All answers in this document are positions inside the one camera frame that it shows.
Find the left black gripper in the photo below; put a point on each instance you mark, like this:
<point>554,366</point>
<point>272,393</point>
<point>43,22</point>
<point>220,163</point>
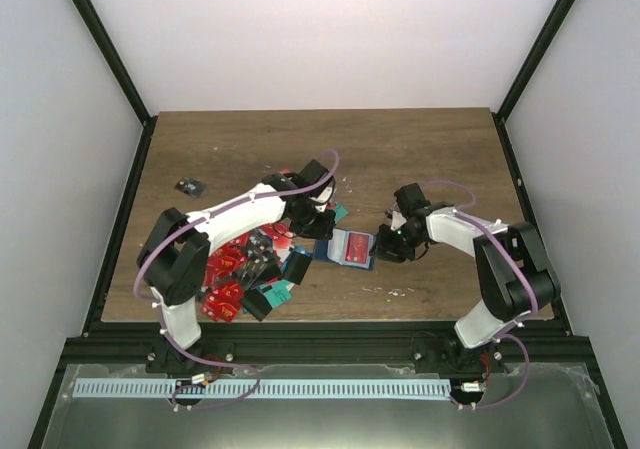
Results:
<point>324,230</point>

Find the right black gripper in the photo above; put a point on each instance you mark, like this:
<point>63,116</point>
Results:
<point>384,248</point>

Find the red card carried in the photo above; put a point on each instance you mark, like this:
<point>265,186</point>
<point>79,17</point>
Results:
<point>358,247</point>

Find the blue leather card holder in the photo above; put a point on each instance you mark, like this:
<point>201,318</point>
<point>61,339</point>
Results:
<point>332,250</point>

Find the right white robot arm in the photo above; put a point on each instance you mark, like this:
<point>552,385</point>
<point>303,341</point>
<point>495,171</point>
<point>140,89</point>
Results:
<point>516,277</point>

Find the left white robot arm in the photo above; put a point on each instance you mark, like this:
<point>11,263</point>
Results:
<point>225,259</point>

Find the teal card upper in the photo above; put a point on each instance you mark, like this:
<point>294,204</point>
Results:
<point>340,212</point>

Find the black card right pile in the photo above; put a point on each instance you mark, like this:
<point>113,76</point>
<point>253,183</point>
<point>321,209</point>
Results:
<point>295,267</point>

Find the black card pile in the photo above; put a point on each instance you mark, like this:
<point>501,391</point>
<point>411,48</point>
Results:
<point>257,304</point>
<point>295,267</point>

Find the black cards stack centre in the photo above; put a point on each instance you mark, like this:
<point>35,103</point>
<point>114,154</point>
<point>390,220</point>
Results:
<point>261,266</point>

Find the teal card bottom pile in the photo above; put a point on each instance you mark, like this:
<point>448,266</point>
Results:
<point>277,293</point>

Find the black card bottom pile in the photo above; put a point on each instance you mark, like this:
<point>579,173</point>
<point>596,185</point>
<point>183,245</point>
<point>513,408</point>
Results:
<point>257,304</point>

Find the small black card far left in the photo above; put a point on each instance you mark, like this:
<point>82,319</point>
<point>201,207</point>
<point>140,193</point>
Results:
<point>190,187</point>

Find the red VIP card bottom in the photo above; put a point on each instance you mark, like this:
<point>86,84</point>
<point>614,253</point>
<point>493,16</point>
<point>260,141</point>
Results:
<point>223,302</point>

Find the light blue slotted strip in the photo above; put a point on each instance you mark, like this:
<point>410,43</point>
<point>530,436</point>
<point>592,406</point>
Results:
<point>413,389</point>

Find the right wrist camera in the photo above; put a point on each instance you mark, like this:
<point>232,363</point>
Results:
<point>396,219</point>

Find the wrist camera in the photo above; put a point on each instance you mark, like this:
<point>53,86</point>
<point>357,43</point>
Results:
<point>325,197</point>
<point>396,219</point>

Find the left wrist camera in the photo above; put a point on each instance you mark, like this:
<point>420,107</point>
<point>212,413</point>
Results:
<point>325,197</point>

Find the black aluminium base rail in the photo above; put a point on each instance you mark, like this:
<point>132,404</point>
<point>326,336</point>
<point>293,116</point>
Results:
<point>427,346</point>

